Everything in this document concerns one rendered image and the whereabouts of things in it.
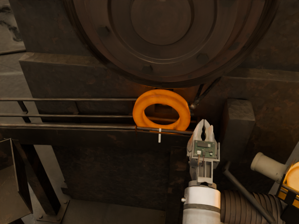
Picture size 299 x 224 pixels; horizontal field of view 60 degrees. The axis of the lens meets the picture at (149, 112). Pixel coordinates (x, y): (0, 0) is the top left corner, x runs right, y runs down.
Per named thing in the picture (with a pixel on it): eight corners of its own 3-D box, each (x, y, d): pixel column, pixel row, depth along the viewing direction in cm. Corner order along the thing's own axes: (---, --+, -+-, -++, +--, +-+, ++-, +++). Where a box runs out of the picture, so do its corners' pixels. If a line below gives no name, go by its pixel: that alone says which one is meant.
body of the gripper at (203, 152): (220, 140, 68) (220, 186, 62) (215, 152, 76) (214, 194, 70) (191, 137, 69) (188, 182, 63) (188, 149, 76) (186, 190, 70)
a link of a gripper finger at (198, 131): (206, 112, 75) (205, 141, 70) (203, 121, 80) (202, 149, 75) (195, 110, 75) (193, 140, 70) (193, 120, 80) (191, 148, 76)
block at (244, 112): (212, 145, 98) (225, 95, 82) (234, 147, 97) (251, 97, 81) (214, 168, 90) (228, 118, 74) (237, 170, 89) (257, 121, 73)
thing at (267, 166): (257, 161, 83) (261, 148, 79) (286, 175, 78) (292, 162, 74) (248, 172, 80) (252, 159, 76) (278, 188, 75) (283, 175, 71)
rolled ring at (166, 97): (194, 98, 74) (194, 91, 76) (130, 92, 76) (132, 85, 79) (187, 141, 86) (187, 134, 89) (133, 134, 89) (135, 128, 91)
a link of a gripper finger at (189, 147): (204, 133, 76) (203, 161, 72) (203, 136, 77) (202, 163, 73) (188, 131, 76) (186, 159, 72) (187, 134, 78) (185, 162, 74)
